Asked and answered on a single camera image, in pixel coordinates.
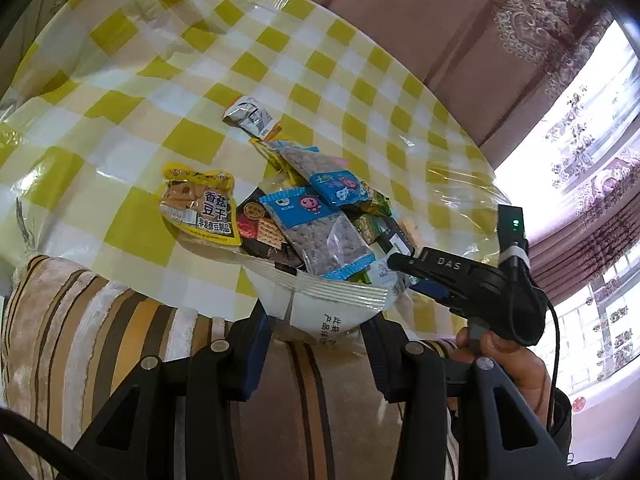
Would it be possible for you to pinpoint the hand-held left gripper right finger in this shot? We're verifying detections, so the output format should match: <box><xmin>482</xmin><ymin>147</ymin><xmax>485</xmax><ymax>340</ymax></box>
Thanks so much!
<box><xmin>360</xmin><ymin>310</ymin><xmax>576</xmax><ymax>480</ymax></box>

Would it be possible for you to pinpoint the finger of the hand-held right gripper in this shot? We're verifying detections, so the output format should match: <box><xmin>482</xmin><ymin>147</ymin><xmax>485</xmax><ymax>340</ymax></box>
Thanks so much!
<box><xmin>387</xmin><ymin>246</ymin><xmax>481</xmax><ymax>286</ymax></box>
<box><xmin>407</xmin><ymin>279</ymin><xmax>462</xmax><ymax>309</ymax></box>

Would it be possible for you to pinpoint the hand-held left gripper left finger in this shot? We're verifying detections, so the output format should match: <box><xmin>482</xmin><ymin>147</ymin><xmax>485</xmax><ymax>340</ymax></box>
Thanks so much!
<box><xmin>70</xmin><ymin>305</ymin><xmax>273</xmax><ymax>480</ymax></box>

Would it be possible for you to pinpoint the large white snack bag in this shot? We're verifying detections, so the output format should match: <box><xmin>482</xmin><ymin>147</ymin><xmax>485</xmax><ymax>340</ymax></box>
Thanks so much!
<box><xmin>239</xmin><ymin>172</ymin><xmax>416</xmax><ymax>347</ymax></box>

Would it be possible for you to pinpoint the yellow tofu snack packet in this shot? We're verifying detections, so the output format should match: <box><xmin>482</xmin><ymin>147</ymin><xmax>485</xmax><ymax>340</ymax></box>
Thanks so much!
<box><xmin>159</xmin><ymin>162</ymin><xmax>243</xmax><ymax>247</ymax></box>

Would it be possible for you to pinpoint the person's right hand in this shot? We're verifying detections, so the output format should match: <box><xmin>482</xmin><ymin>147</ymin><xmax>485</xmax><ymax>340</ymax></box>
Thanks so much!
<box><xmin>452</xmin><ymin>327</ymin><xmax>552</xmax><ymax>429</ymax></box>

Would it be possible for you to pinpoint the black and white snack packet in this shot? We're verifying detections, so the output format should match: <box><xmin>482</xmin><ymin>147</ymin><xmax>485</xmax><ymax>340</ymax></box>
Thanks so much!
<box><xmin>372</xmin><ymin>217</ymin><xmax>417</xmax><ymax>261</ymax></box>

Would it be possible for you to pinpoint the small white snack packet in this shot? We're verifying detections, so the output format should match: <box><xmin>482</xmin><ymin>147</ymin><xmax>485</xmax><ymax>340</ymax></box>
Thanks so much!
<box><xmin>366</xmin><ymin>255</ymin><xmax>402</xmax><ymax>292</ymax></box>

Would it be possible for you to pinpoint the green and gold snack packet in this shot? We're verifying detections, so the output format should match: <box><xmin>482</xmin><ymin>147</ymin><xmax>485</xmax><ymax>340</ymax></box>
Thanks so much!
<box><xmin>351</xmin><ymin>214</ymin><xmax>387</xmax><ymax>247</ymax></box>

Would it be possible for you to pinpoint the window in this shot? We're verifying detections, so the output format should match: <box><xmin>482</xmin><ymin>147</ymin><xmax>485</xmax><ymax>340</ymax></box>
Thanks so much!
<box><xmin>547</xmin><ymin>255</ymin><xmax>640</xmax><ymax>403</ymax></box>

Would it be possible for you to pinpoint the blue label cereal bar packet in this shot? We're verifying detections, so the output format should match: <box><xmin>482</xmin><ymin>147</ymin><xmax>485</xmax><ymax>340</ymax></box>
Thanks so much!
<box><xmin>257</xmin><ymin>186</ymin><xmax>376</xmax><ymax>281</ymax></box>
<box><xmin>272</xmin><ymin>142</ymin><xmax>371</xmax><ymax>211</ymax></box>

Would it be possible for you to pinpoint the dark biscuit packet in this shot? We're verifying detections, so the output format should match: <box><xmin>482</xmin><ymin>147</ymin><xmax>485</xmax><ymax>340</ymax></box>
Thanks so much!
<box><xmin>236</xmin><ymin>200</ymin><xmax>307</xmax><ymax>273</ymax></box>

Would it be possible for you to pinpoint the striped brown cushion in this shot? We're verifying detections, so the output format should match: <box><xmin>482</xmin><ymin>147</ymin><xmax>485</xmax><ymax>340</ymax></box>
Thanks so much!
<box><xmin>0</xmin><ymin>254</ymin><xmax>461</xmax><ymax>480</ymax></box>

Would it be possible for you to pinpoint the sheer white lace curtain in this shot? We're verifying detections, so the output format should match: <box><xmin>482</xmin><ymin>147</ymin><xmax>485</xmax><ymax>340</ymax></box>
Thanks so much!
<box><xmin>495</xmin><ymin>20</ymin><xmax>640</xmax><ymax>241</ymax></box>

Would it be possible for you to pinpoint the small yellow snack packet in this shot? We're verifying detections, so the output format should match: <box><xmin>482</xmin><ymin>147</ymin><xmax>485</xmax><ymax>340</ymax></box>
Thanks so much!
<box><xmin>250</xmin><ymin>138</ymin><xmax>292</xmax><ymax>181</ymax></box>

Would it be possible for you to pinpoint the white snack packet orange corner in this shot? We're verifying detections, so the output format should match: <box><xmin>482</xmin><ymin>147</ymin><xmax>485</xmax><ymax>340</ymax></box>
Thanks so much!
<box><xmin>222</xmin><ymin>95</ymin><xmax>282</xmax><ymax>142</ymax></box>

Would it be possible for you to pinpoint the pink patterned curtain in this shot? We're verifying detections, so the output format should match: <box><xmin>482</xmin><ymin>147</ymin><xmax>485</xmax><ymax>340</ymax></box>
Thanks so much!
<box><xmin>225</xmin><ymin>0</ymin><xmax>617</xmax><ymax>170</ymax></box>

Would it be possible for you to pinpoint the yellow checkered tablecloth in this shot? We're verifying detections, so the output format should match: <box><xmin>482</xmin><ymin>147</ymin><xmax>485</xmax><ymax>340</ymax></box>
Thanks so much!
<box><xmin>0</xmin><ymin>0</ymin><xmax>507</xmax><ymax>333</ymax></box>

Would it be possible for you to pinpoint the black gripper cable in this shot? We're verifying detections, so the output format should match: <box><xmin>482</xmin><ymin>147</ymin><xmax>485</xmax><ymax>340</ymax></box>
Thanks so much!
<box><xmin>542</xmin><ymin>295</ymin><xmax>562</xmax><ymax>433</ymax></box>

